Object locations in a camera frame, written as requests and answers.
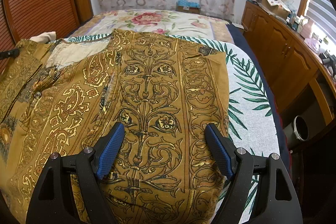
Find wooden sideboard cabinet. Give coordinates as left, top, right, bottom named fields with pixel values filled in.
left=241, top=1, right=335, bottom=124

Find zebra window blind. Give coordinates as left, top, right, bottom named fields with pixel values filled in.
left=305, top=0, right=335, bottom=43

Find open cardboard box on cabinet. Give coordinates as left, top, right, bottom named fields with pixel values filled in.
left=261, top=0, right=291, bottom=19

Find mustard gold patterned garment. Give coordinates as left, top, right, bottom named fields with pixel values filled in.
left=1, top=30, right=229, bottom=223

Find beige folded cloth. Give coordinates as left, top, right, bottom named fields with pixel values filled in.
left=30, top=31, right=56, bottom=44

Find grey round bin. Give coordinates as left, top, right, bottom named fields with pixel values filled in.
left=284, top=115, right=309, bottom=148

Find pink vase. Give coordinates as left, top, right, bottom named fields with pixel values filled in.
left=300, top=18, right=314, bottom=39

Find floral bedspread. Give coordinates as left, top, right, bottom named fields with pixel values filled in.
left=72, top=9, right=234, bottom=44

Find cardboard box with blue cloth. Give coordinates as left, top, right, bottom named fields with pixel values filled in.
left=176, top=0, right=201, bottom=14

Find palm leaf print blanket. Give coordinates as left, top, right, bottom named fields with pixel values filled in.
left=52, top=33, right=280, bottom=224

